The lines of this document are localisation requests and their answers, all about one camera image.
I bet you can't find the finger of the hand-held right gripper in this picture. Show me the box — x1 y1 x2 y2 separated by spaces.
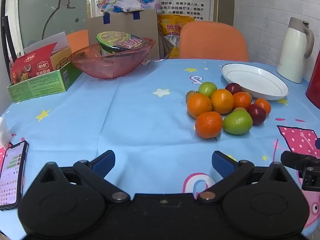
280 150 320 192

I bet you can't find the large light orange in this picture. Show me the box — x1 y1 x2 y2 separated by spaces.
187 93 213 119
210 89 234 115

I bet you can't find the dark orange mandarin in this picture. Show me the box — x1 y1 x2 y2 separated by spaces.
195 111 223 139
232 92 252 110

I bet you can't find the instant noodle cup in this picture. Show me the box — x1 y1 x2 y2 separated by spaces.
96 31 149 57

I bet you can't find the white plate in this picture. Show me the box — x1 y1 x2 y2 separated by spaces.
221 63 290 101

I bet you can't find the large green plum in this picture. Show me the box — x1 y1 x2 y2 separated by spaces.
223 110 253 135

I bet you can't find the red thermos jug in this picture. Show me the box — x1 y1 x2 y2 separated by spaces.
305 52 320 103

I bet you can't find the dark red plum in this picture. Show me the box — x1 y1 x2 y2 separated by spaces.
247 104 266 126
225 83 242 95

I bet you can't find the pink transparent bowl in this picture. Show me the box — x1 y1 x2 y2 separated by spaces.
69 37 156 80

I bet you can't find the small green plum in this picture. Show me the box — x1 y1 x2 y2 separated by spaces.
198 81 217 98

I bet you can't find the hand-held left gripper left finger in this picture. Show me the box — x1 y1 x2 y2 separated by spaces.
32 150 131 204

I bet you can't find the framed wall poster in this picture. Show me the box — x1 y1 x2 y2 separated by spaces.
86 0 220 22

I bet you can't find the yellow snack bag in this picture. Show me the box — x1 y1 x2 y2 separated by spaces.
157 14 195 59

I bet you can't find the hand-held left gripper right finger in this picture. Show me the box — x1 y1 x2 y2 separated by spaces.
197 151 299 204

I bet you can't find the orange mesh chair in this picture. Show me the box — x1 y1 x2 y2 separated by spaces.
179 21 250 62

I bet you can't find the white tissue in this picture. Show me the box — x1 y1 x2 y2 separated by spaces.
0 116 13 150

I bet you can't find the green and red carton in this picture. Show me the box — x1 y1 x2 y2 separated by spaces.
7 42 83 103

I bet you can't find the blue printed tablecloth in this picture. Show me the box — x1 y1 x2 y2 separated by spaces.
0 59 320 240

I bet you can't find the white cardboard sheet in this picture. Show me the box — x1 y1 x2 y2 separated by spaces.
24 32 69 54

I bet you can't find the white thermos jug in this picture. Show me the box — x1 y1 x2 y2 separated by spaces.
276 17 315 84

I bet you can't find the smartphone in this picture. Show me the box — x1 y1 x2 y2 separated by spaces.
0 140 29 210

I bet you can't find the small orange mandarin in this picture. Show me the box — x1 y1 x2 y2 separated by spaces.
254 98 272 115

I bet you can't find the brown cardboard box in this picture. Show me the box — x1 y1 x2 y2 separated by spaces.
86 9 160 62

